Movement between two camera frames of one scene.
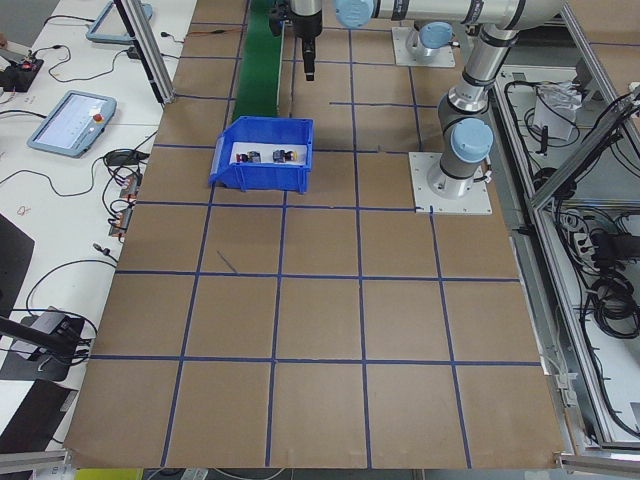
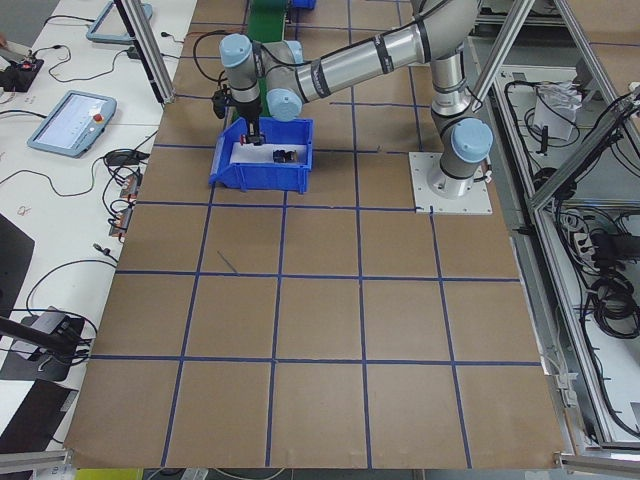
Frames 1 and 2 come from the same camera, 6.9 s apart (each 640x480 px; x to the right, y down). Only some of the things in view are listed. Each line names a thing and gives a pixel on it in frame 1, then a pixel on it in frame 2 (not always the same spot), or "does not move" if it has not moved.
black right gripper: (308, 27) to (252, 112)
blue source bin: (262, 130) does not move
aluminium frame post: (149, 48) does not move
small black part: (281, 156) does not move
